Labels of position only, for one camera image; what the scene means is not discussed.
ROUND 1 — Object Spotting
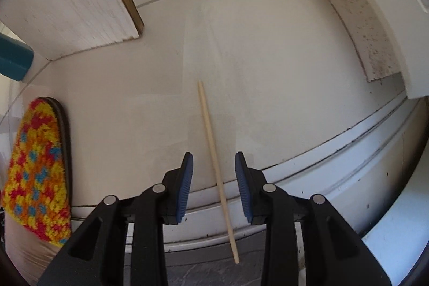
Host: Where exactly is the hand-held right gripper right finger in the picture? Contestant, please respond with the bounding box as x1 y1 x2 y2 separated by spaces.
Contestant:
235 151 392 286

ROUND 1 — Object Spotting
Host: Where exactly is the colourful knitted slipper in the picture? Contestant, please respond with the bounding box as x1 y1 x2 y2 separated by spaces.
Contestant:
2 97 72 247

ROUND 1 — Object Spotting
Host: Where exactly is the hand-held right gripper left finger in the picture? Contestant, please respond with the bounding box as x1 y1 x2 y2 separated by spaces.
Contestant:
39 152 194 286

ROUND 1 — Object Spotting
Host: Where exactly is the long wooden chopstick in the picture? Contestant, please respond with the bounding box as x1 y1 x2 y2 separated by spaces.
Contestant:
197 81 241 265

